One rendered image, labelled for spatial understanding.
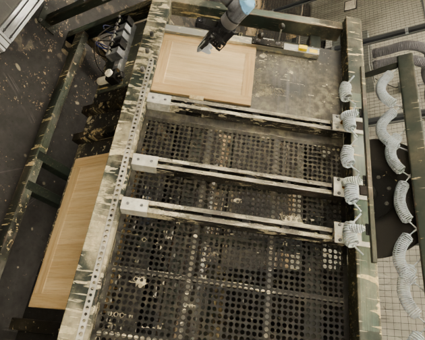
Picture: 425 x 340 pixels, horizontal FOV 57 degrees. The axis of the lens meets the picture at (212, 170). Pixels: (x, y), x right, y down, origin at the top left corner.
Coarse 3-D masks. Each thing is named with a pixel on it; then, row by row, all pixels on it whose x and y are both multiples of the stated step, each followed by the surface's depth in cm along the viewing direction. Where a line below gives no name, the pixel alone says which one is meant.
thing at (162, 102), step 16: (160, 96) 208; (176, 112) 212; (192, 112) 210; (208, 112) 208; (224, 112) 208; (240, 112) 211; (256, 112) 210; (272, 112) 210; (352, 112) 195; (288, 128) 213; (304, 128) 211; (320, 128) 209; (336, 128) 205
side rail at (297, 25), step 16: (176, 0) 245; (192, 0) 246; (192, 16) 253; (208, 16) 251; (256, 16) 246; (272, 16) 246; (288, 16) 247; (304, 16) 249; (288, 32) 255; (304, 32) 253; (320, 32) 252; (336, 32) 250
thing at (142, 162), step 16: (144, 160) 191; (160, 160) 192; (176, 160) 193; (176, 176) 196; (192, 176) 194; (208, 176) 191; (224, 176) 191; (240, 176) 196; (256, 176) 193; (272, 176) 193; (288, 192) 196; (304, 192) 194; (320, 192) 192; (336, 192) 188; (352, 192) 189
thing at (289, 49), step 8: (168, 24) 236; (168, 32) 236; (176, 32) 235; (184, 32) 235; (192, 32) 235; (200, 32) 236; (232, 40) 235; (240, 40) 236; (248, 40) 236; (256, 48) 238; (264, 48) 237; (272, 48) 236; (288, 48) 237; (296, 48) 237; (312, 48) 238; (304, 56) 239; (312, 56) 238
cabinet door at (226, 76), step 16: (176, 48) 232; (192, 48) 233; (224, 48) 235; (240, 48) 236; (160, 64) 225; (176, 64) 226; (192, 64) 227; (208, 64) 229; (224, 64) 230; (240, 64) 231; (160, 80) 220; (176, 80) 221; (192, 80) 222; (208, 80) 223; (224, 80) 224; (240, 80) 225; (208, 96) 218; (224, 96) 219; (240, 96) 220
